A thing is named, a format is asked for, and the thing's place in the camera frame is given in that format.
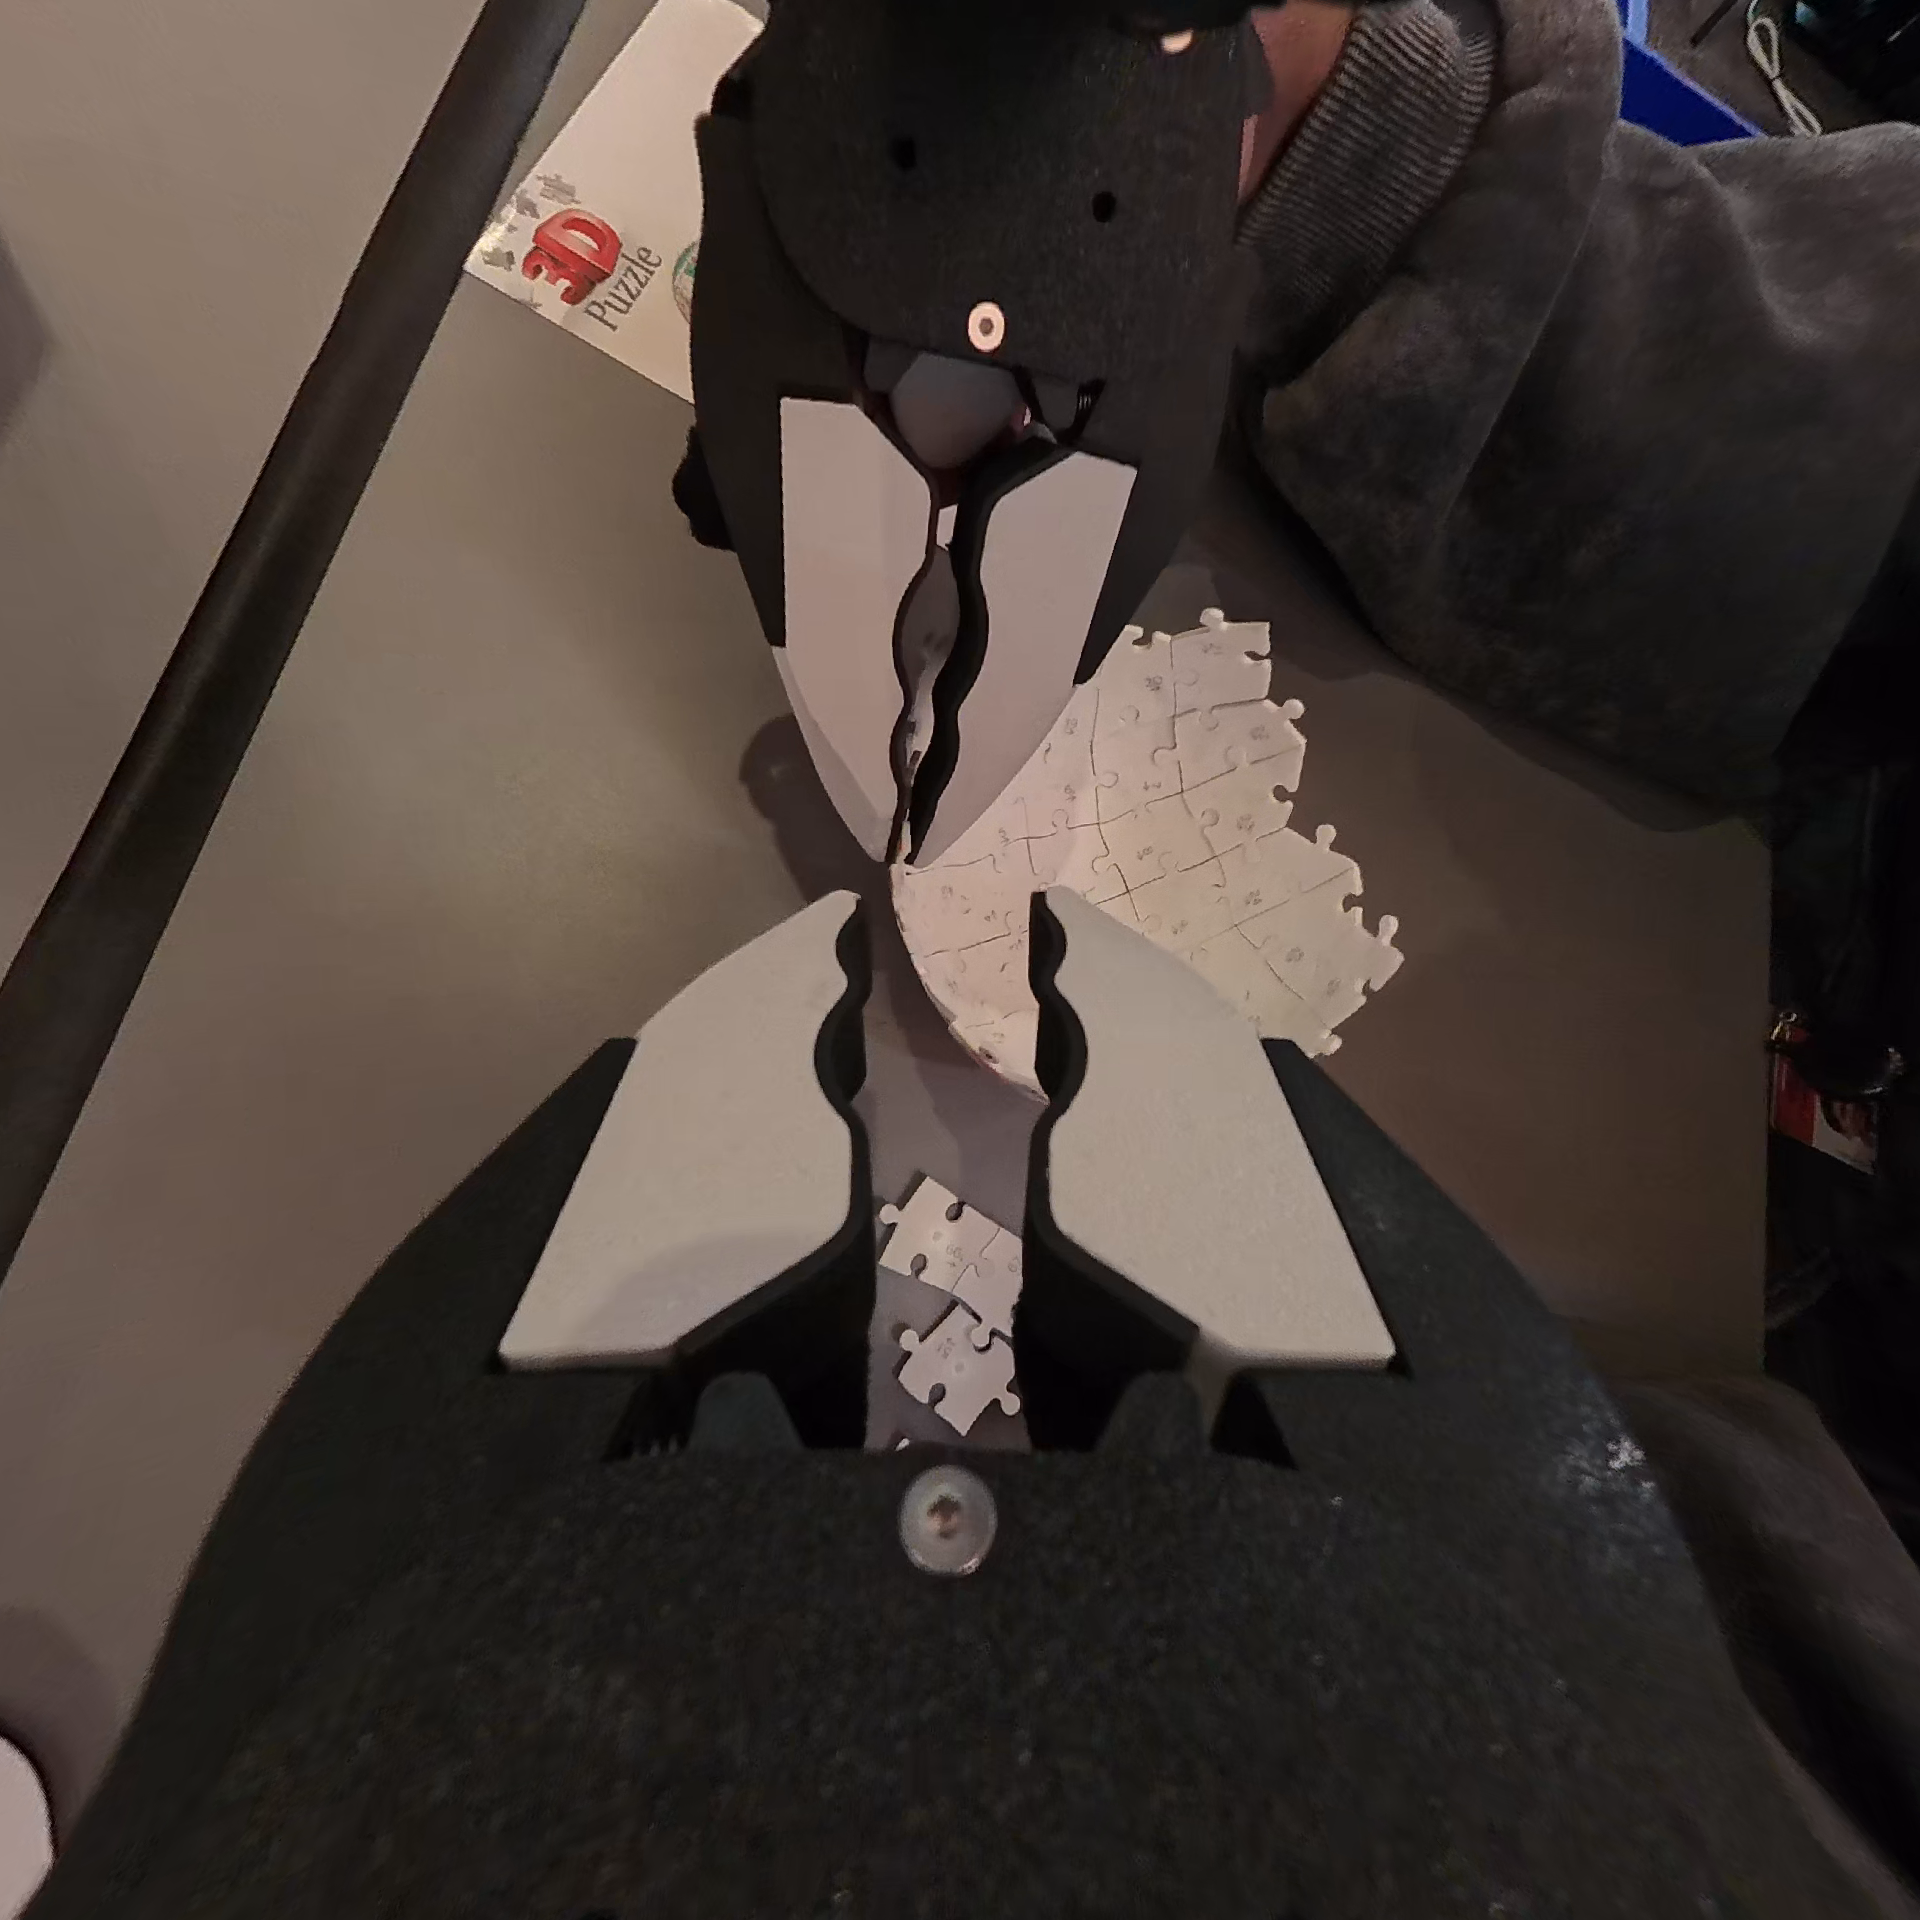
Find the white cable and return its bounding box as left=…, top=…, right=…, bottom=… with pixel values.
left=1744, top=0, right=1826, bottom=132

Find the half-built colourful puzzle ball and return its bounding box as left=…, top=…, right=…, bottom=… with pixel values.
left=887, top=608, right=1408, bottom=1105

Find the blue plastic tray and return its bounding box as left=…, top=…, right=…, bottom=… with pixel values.
left=1615, top=30, right=1776, bottom=155

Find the person's right hand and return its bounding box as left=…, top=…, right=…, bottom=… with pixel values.
left=1246, top=11, right=1355, bottom=204

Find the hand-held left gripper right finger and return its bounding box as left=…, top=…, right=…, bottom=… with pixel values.
left=1026, top=885, right=1408, bottom=1382

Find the person's right forearm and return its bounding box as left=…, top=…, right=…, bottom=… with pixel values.
left=1230, top=0, right=1920, bottom=800

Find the scattered pile of puzzle pieces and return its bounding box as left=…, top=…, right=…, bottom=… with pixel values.
left=874, top=1174, right=1024, bottom=1449

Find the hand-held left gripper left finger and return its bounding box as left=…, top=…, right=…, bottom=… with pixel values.
left=496, top=888, right=878, bottom=1379

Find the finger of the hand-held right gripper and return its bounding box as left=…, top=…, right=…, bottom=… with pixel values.
left=902, top=456, right=1140, bottom=869
left=774, top=398, right=943, bottom=865

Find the white printed instruction leaflet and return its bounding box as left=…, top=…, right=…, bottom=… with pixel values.
left=462, top=0, right=771, bottom=409

